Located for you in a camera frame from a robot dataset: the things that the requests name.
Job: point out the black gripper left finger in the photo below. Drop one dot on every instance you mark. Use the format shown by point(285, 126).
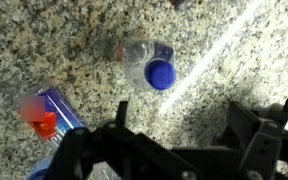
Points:
point(131, 156)

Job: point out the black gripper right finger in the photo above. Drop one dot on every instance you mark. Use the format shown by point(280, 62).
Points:
point(260, 135)

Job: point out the water bottle blue cap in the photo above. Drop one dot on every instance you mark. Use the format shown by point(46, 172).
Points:
point(148, 64)

